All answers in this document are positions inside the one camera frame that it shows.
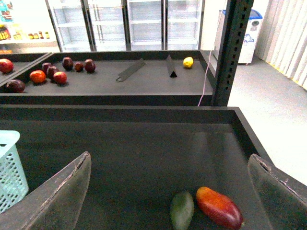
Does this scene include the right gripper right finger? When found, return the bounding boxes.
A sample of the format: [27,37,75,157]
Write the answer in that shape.
[248,154,307,230]

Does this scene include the black left display tray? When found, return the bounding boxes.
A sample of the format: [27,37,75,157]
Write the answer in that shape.
[0,52,51,84]

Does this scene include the light blue plastic basket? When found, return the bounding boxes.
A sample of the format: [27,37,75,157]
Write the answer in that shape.
[0,130,29,213]

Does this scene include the glass door refrigerators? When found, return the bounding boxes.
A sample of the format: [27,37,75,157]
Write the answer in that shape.
[46,0,204,52]

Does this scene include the pink cable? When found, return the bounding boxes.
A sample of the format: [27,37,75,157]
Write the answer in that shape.
[197,9,224,106]

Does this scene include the red apple far left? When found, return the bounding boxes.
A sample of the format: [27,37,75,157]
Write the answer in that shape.
[0,58,14,74]

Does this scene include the red orange mango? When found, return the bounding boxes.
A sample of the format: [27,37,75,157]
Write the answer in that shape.
[196,186,244,230]

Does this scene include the black triangular divider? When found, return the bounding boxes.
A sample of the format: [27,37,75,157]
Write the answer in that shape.
[166,55,177,78]

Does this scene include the dark red apple back left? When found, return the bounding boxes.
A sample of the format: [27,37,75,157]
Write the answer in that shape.
[62,57,74,71]

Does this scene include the black shelf upright post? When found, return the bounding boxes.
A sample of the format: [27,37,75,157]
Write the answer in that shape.
[211,0,254,106]

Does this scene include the black upper display tray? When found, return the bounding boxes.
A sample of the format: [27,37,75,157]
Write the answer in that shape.
[0,50,214,106]

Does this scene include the red apple right of orange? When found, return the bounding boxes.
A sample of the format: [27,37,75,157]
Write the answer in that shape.
[53,71,67,84]

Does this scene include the black flat divider strip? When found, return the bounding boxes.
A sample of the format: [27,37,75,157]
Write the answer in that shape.
[116,58,145,82]

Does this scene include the shelf with jars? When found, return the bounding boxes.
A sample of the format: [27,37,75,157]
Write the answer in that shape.
[0,0,59,54]

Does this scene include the yellow lemon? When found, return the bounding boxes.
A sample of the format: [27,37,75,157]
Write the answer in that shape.
[183,57,194,69]

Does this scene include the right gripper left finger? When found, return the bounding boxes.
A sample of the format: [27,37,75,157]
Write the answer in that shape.
[0,152,92,230]

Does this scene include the dark red apple front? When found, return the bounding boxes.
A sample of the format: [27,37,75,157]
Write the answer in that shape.
[6,80,25,93]

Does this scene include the small dark red apple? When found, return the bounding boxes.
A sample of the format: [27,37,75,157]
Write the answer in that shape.
[74,62,84,72]

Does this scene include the white chest freezer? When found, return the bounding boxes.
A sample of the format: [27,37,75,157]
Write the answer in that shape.
[213,9,263,65]

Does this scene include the black lower display tray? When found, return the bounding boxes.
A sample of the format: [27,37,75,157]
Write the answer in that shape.
[0,105,271,230]

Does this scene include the white curtain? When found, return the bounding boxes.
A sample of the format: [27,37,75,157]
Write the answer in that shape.
[256,0,307,90]

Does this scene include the black display tray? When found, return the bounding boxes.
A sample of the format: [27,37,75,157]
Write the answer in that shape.
[0,105,271,230]
[0,50,214,106]
[0,52,51,84]

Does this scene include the dark red apple back right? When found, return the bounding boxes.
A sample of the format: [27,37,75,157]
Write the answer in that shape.
[84,59,96,73]

